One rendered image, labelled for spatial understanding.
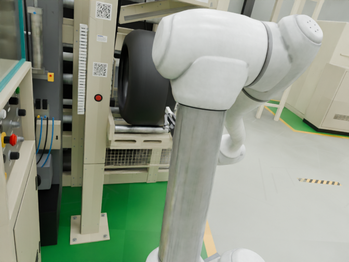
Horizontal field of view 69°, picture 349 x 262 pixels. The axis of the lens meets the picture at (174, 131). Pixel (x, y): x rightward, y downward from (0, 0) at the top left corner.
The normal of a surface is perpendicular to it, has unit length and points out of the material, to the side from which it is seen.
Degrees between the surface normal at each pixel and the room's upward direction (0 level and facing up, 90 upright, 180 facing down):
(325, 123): 90
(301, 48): 98
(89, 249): 0
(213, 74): 85
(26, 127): 90
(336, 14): 90
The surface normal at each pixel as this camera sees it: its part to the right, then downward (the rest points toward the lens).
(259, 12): 0.10, 0.43
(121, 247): 0.18, -0.89
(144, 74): 0.10, 0.12
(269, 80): 0.23, 0.87
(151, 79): 0.35, 0.20
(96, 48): 0.31, 0.45
